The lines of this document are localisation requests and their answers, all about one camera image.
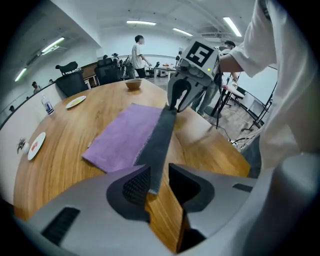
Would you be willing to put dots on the small potted plant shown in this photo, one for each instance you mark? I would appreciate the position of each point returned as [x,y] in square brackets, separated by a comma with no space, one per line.
[23,147]

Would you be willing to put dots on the brown bowl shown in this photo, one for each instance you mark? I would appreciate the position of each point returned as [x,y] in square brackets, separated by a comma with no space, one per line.
[133,84]

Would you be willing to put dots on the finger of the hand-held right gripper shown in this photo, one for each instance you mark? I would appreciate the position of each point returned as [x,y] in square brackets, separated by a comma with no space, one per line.
[172,92]
[193,96]

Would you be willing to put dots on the purple cloth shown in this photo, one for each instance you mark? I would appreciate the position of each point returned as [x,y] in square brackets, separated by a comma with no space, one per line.
[120,140]

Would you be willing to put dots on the white plate with red food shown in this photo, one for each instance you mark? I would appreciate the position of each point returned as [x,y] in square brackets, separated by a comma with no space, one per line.
[37,146]

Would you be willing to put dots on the pink cloth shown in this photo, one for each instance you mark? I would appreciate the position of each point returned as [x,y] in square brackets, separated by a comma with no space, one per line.
[228,87]

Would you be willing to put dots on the ceiling light strip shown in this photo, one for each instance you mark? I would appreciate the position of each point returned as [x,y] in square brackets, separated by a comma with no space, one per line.
[183,32]
[21,74]
[141,23]
[232,27]
[53,44]

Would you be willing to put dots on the round white table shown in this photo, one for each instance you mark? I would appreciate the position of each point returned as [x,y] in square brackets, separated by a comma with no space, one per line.
[238,93]

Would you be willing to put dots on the person's white shirt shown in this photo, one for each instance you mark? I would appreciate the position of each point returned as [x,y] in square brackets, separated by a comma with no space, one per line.
[282,75]

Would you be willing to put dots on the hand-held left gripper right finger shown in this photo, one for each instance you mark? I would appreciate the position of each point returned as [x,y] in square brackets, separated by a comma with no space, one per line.
[200,190]

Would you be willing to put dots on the person's grey jeans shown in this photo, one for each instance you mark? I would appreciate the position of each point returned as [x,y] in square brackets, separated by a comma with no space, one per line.
[252,157]

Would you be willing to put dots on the black office chair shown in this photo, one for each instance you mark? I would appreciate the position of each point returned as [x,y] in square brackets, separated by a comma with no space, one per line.
[72,83]
[107,72]

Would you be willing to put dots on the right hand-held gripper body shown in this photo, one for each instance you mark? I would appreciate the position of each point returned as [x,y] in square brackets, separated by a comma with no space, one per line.
[200,57]

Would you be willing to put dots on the person's right forearm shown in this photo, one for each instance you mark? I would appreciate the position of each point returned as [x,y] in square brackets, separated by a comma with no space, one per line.
[231,62]

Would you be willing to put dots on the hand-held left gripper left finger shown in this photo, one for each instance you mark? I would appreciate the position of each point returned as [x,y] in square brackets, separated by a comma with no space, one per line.
[100,200]

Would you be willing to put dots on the white plate with yellow food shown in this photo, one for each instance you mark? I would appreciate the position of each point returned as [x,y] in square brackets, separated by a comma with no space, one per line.
[75,102]

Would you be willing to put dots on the black tripod stand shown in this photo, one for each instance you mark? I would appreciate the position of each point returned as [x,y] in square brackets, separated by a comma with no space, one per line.
[262,115]

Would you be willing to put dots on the white desk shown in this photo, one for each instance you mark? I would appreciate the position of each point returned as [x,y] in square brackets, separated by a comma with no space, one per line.
[163,71]

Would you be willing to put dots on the clear plastic bottle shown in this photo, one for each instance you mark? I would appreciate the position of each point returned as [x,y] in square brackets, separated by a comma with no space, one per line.
[48,106]

